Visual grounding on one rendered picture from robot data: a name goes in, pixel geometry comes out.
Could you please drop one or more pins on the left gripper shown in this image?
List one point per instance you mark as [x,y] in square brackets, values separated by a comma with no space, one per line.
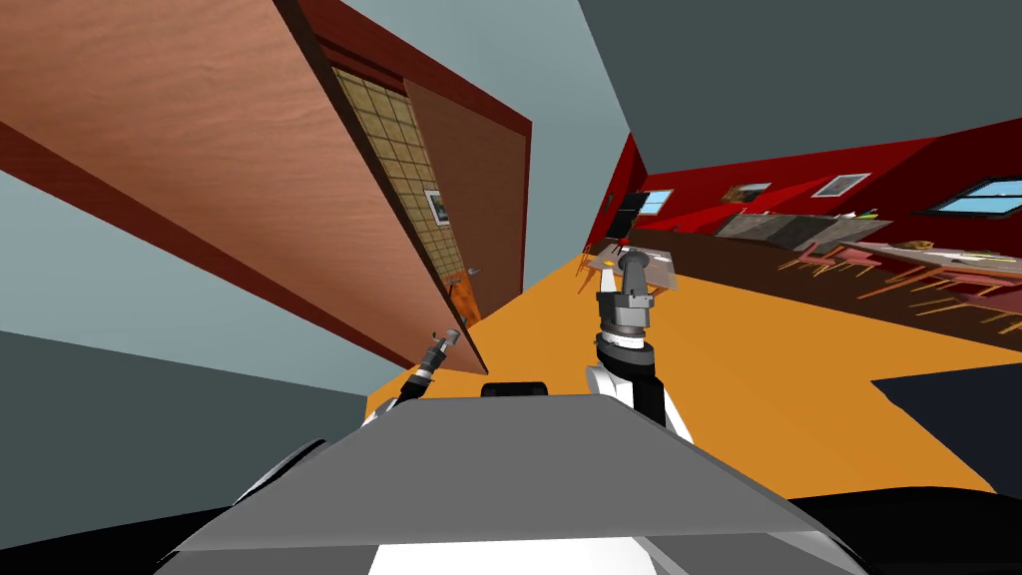
[451,338]

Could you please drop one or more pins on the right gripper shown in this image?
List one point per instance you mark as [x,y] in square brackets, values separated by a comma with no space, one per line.
[627,304]

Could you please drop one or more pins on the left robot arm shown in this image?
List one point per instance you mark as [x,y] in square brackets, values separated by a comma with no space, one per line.
[421,374]

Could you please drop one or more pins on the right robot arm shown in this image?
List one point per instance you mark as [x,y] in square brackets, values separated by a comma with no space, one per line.
[639,383]

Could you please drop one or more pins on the grey table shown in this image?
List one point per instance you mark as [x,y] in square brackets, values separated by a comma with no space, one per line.
[661,270]

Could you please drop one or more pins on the black door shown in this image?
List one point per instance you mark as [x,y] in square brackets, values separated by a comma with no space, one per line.
[632,214]

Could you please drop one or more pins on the small blue window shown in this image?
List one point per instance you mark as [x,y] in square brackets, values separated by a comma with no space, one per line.
[656,202]

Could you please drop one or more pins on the small framed picture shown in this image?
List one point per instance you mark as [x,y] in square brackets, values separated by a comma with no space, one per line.
[437,208]

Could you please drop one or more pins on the brown framed picture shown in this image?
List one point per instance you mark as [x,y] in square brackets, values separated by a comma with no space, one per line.
[746,192]

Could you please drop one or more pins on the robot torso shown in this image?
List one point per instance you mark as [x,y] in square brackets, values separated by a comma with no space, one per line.
[511,479]

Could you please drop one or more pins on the dark brown door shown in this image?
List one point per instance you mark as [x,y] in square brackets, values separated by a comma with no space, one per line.
[479,184]

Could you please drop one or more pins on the grey kitchen counter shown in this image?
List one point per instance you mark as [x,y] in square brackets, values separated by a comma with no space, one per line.
[790,230]

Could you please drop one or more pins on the pink chair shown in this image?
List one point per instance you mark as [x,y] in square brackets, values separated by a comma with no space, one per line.
[830,257]

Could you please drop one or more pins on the grey framed picture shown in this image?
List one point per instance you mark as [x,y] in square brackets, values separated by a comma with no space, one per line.
[841,185]

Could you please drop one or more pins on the brown wooden door leaf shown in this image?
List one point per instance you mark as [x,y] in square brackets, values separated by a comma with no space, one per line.
[200,144]

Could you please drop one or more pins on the long dining table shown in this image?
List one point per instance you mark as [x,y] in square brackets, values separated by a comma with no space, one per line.
[942,257]

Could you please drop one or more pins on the wide blue window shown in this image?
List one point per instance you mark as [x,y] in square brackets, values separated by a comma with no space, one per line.
[978,200]

